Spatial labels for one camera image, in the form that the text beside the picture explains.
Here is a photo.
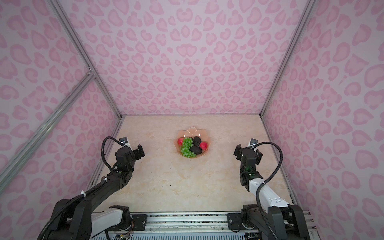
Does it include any dark fake avocado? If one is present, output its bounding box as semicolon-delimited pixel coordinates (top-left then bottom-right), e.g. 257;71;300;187
190;146;203;155
193;136;202;147

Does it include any small red fake apple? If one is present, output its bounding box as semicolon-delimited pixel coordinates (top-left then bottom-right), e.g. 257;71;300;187
178;137;185;146

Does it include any green fake grape bunch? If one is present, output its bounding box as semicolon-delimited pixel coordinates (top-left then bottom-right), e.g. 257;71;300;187
181;137;197;158

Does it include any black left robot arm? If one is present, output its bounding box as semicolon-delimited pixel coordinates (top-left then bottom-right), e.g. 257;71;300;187
38;145;145;240

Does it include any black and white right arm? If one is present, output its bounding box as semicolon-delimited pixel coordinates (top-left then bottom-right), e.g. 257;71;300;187
227;139;311;240

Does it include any pink translucent fruit bowl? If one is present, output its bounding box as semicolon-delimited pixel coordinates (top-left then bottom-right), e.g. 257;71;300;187
174;127;211;159

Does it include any aluminium diagonal left beam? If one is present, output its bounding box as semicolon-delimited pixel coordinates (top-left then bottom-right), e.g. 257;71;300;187
1;71;95;193

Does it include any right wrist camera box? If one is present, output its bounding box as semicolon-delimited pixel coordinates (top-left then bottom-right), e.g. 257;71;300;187
249;138;259;148

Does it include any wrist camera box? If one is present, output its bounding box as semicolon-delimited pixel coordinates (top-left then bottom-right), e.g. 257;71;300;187
119;137;129;146
249;138;259;148

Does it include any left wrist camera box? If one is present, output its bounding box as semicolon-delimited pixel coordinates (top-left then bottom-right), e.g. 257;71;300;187
119;137;129;146

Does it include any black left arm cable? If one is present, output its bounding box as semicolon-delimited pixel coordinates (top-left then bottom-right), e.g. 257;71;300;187
101;136;125;172

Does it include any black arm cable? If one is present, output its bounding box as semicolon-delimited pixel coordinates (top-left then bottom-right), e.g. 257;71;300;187
253;141;284;240
101;136;125;172

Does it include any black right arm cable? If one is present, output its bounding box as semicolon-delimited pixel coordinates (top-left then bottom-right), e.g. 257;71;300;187
253;141;284;240

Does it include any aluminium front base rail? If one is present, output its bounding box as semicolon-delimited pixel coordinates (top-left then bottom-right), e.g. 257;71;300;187
89;211;319;240

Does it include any aluminium corner frame post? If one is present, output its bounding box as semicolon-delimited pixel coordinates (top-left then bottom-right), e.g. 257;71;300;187
47;0;123;120

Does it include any aluminium right corner post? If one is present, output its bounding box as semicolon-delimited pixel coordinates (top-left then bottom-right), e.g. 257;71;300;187
260;0;319;119

